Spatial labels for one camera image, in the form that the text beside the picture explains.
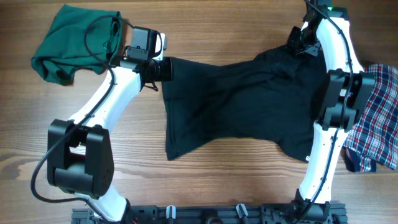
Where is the plaid checkered cloth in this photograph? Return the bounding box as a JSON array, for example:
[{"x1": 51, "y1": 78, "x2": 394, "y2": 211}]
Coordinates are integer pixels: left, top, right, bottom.
[{"x1": 342, "y1": 64, "x2": 397, "y2": 172}]

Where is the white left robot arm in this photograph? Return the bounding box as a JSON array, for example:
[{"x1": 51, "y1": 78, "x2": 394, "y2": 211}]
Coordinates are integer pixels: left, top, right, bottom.
[{"x1": 47, "y1": 27, "x2": 173, "y2": 223}]

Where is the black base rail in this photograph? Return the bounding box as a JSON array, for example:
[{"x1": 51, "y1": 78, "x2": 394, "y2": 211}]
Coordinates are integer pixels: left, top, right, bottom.
[{"x1": 71, "y1": 203, "x2": 348, "y2": 224}]

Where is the green cloth bag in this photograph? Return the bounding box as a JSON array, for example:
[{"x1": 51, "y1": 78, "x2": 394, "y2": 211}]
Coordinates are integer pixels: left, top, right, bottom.
[{"x1": 30, "y1": 5, "x2": 123, "y2": 85}]

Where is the black garment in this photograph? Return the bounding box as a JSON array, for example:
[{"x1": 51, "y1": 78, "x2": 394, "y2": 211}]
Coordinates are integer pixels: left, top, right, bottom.
[{"x1": 162, "y1": 45, "x2": 326, "y2": 162}]

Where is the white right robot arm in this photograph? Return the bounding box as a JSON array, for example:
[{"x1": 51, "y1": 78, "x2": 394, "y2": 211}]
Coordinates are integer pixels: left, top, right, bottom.
[{"x1": 286, "y1": 1, "x2": 374, "y2": 223}]

